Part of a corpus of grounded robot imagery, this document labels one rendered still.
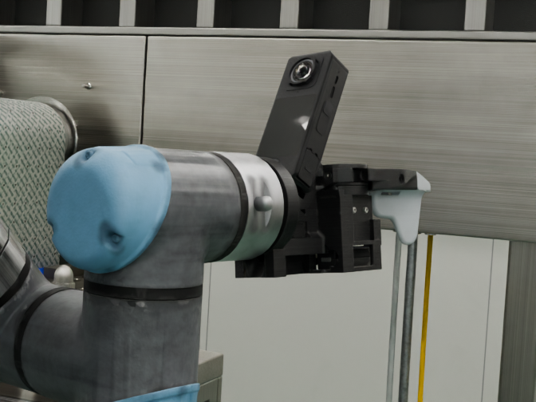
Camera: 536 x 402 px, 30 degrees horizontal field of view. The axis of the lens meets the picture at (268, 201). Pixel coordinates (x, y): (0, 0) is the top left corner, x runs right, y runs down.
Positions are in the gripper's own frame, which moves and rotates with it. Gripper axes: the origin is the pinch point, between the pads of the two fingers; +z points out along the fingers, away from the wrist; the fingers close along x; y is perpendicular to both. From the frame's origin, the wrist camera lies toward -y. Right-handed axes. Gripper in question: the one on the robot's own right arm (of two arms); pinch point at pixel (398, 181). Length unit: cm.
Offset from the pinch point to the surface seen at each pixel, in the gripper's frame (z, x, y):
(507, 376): 81, -31, 29
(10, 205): 21, -84, -2
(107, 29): 45, -86, -33
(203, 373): 48, -69, 26
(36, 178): 28, -85, -7
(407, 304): 74, -45, 17
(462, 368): 274, -146, 58
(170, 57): 48, -74, -27
